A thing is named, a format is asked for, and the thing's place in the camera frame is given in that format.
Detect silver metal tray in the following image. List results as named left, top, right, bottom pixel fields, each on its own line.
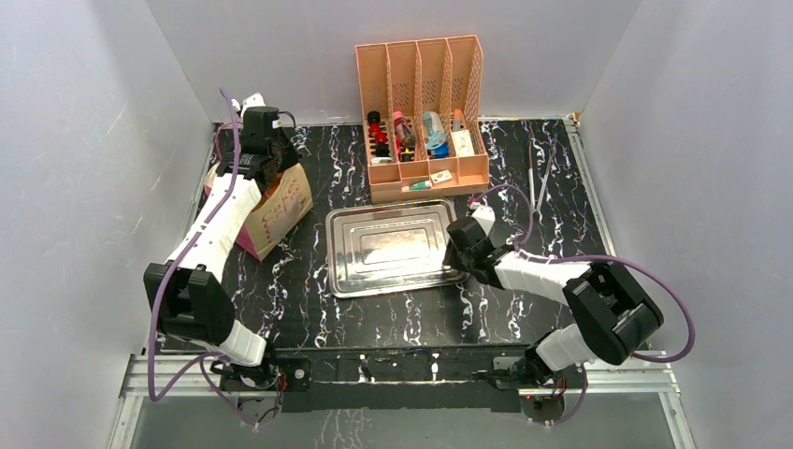
left=324, top=198, right=469, bottom=298

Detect metal tongs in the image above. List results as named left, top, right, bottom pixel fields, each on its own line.
left=528, top=138, right=556, bottom=218

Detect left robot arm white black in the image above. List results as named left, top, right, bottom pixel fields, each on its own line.
left=143, top=106, right=300, bottom=389

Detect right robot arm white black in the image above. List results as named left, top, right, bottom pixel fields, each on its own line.
left=443, top=216, right=664, bottom=389

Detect green tube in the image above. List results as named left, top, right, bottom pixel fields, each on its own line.
left=401, top=180, right=433, bottom=192

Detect small white packet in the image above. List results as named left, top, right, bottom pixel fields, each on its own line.
left=430, top=170, right=454, bottom=185

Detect white box in organizer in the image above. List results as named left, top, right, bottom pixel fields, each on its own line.
left=451, top=129, right=476, bottom=157

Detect blue tape dispenser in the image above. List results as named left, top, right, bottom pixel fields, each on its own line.
left=423, top=111, right=449, bottom=159

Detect black red item in organizer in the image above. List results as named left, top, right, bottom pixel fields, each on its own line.
left=366, top=110, right=393, bottom=161

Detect pink bottle in organizer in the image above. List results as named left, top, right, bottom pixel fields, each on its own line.
left=393, top=111, right=416, bottom=163

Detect orange desk file organizer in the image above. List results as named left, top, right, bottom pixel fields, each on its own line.
left=355, top=35, right=490, bottom=203

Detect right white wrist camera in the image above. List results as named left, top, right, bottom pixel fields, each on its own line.
left=469, top=201, right=496, bottom=237

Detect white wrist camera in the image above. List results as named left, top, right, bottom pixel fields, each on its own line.
left=240, top=93, right=267, bottom=116
left=469, top=201, right=496, bottom=237

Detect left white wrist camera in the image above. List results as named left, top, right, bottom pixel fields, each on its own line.
left=240, top=93, right=267, bottom=116

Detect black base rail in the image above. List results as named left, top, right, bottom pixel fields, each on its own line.
left=276, top=344, right=528, bottom=413

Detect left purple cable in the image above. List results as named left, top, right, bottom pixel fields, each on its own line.
left=146, top=87, right=262, bottom=428

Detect purple cable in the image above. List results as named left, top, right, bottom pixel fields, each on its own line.
left=470, top=184, right=698, bottom=428
left=146, top=87, right=262, bottom=428

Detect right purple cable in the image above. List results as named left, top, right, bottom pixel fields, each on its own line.
left=470, top=184, right=698, bottom=428

